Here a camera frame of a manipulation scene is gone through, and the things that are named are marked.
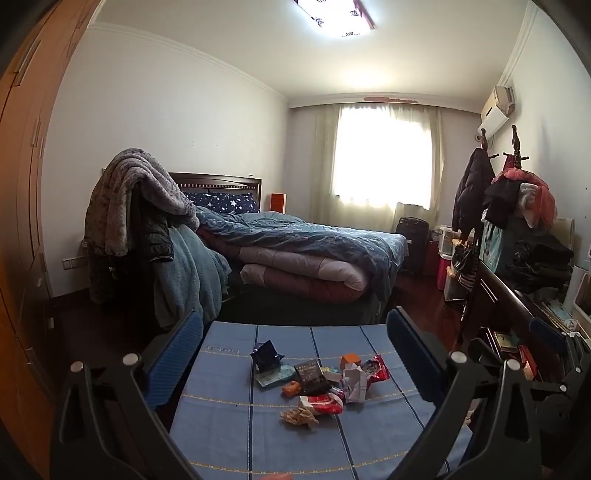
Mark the white air conditioner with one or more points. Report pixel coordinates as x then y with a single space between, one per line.
491 117

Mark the black striped handbag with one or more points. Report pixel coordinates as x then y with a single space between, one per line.
464 265

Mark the black hanging coat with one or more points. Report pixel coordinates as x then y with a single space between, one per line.
473 189

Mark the blue striped tablecloth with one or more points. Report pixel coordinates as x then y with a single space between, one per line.
231 438

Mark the red and white packet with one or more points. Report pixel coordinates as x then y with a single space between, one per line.
323 404

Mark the dark wooden dresser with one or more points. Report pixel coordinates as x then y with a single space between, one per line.
498 304

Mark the white box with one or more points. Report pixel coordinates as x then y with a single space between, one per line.
581 290

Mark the dark padded jacket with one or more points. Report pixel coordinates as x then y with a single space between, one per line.
154 235

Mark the white plastic storage container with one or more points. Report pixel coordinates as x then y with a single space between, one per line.
450 240

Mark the white paper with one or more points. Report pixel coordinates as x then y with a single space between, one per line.
354 383

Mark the red and pink clothes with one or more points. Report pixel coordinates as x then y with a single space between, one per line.
531 184

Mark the dark folded clothes pile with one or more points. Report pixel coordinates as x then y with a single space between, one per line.
540 258

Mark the light blue packet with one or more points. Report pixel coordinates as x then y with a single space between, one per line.
270 378

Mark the wooden coat rack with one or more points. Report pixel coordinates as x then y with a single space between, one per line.
515 147

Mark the dark blue wrapper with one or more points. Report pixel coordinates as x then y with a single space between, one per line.
265 357

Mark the teal fleece blanket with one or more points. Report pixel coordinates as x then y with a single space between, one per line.
194 277

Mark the navy star print pillow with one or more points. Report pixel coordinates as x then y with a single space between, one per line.
221 201

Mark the red snack packet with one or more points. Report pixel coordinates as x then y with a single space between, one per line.
378 369

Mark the teal printed bag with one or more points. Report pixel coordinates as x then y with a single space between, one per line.
494 244

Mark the dark wooden headboard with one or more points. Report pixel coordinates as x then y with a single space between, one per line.
217 181

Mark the pink storage box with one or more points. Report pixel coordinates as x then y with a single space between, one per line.
442 274

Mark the row of books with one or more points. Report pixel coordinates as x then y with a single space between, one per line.
508 344

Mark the brown wooden wardrobe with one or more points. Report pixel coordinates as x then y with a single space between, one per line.
27 184

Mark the orange nightstand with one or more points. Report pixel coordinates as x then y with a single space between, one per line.
278 203

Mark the black suitcase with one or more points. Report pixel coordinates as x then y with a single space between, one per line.
413 244

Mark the sheer white curtain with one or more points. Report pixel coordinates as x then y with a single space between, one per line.
323 161

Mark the white wall socket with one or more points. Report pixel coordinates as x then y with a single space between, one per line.
74 262

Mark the pink and red pillows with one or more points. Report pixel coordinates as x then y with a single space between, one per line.
300 272

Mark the bed with grey base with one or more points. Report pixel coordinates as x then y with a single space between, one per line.
300 310

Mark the beige wrapper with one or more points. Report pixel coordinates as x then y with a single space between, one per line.
298 417

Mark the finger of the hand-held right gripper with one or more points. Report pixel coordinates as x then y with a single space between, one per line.
547 333
551 404

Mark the small orange box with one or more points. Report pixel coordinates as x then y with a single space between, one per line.
350 361

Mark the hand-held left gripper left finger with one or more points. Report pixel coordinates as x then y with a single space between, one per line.
175 350

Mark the black snack packet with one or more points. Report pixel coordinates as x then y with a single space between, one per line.
311 376

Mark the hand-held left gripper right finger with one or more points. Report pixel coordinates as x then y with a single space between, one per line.
406 341

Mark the small orange wrapper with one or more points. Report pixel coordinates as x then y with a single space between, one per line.
291 390

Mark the square ceiling lamp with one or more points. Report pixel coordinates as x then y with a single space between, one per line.
332 16

